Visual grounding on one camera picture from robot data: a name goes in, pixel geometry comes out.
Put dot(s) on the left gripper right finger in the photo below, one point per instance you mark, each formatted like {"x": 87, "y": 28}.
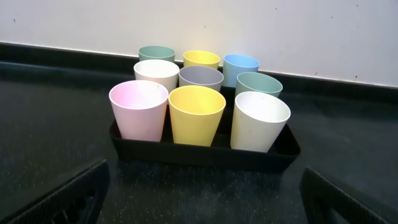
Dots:
{"x": 329, "y": 199}

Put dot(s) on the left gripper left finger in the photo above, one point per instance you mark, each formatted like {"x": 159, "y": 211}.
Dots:
{"x": 71, "y": 193}

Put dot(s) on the white cup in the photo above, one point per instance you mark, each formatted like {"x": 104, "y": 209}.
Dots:
{"x": 157, "y": 72}
{"x": 255, "y": 130}

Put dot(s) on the pink cup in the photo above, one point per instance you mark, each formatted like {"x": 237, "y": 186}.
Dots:
{"x": 140, "y": 118}

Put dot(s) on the black tray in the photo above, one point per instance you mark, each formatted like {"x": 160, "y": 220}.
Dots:
{"x": 199, "y": 155}

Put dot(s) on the green cup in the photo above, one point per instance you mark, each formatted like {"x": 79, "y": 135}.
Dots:
{"x": 258, "y": 82}
{"x": 156, "y": 52}

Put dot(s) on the yellow cup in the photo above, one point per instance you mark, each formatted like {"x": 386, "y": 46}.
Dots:
{"x": 194, "y": 127}
{"x": 201, "y": 58}

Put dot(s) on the blue cup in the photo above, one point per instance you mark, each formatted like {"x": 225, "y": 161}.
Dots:
{"x": 236, "y": 70}

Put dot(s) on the grey cup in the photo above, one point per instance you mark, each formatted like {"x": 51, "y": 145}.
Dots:
{"x": 200, "y": 76}

